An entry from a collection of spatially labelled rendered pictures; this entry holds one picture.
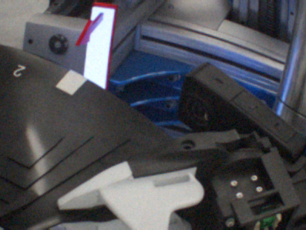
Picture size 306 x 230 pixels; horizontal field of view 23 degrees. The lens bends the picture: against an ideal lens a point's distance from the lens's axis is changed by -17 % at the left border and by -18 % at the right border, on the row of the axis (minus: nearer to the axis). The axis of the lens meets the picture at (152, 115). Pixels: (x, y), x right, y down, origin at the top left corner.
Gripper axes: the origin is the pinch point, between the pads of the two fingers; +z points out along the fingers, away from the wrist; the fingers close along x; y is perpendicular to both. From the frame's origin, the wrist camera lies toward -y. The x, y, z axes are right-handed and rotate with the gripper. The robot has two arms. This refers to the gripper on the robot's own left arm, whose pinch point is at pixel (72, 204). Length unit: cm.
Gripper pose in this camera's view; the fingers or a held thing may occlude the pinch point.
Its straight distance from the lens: 54.2
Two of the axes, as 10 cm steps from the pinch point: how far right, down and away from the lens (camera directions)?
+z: -9.4, 1.3, -3.2
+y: 3.3, 6.6, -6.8
